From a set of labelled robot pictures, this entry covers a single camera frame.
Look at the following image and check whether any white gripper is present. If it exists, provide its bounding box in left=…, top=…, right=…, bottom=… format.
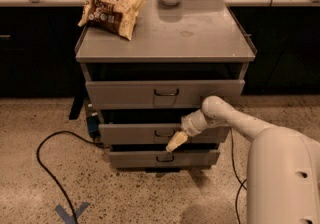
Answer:
left=166, top=110, right=211, bottom=152

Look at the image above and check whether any grey drawer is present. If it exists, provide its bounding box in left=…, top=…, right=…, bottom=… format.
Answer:
left=86, top=80, right=245, bottom=110
left=109, top=150, right=220, bottom=169
left=99, top=123, right=229, bottom=145

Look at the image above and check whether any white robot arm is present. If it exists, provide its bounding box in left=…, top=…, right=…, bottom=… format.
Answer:
left=166, top=96, right=320, bottom=224

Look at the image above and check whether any grey bottom drawer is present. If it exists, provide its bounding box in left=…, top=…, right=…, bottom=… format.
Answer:
left=109, top=150, right=220, bottom=169

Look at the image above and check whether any grey top drawer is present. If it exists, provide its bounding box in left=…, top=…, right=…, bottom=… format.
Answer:
left=86, top=80, right=245, bottom=110

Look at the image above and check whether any grey drawer cabinet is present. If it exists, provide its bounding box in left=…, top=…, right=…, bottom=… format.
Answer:
left=74, top=0, right=258, bottom=174

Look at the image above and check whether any blue power adapter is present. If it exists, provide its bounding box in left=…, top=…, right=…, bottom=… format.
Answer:
left=86, top=112, right=101, bottom=138

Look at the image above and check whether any blue tape floor mark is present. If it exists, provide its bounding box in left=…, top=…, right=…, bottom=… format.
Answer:
left=54, top=201, right=92, bottom=224

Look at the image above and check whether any brown yellow chip bag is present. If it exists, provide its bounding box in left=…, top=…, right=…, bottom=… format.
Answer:
left=78, top=0, right=145, bottom=40

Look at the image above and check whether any black right floor cable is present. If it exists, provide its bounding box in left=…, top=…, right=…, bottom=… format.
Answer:
left=229, top=127, right=248, bottom=224

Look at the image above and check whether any black floor cable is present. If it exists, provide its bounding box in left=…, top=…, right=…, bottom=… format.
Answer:
left=35, top=130, right=110, bottom=224
left=229, top=127, right=248, bottom=224

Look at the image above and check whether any black left floor cable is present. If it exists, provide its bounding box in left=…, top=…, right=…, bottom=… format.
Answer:
left=35, top=130, right=110, bottom=224

